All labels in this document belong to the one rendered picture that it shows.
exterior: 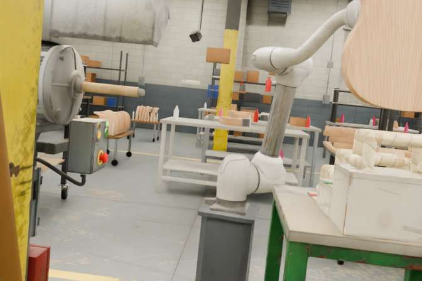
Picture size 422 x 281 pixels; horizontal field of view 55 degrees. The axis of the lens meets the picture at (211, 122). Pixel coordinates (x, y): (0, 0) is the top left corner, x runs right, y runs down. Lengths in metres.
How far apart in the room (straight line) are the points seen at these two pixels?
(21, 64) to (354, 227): 0.95
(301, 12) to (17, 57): 12.33
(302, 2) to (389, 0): 11.53
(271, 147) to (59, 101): 1.15
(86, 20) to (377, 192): 0.92
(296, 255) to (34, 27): 0.92
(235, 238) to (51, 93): 1.13
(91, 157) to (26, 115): 1.17
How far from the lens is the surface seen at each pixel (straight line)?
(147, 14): 1.17
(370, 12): 1.18
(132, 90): 1.30
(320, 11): 12.74
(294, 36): 12.50
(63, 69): 1.31
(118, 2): 1.19
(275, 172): 2.10
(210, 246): 2.04
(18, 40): 0.40
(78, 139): 1.59
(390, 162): 1.34
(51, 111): 1.30
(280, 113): 2.04
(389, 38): 1.19
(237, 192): 2.00
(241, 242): 2.01
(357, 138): 1.22
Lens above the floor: 1.27
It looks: 4 degrees down
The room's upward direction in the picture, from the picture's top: 6 degrees clockwise
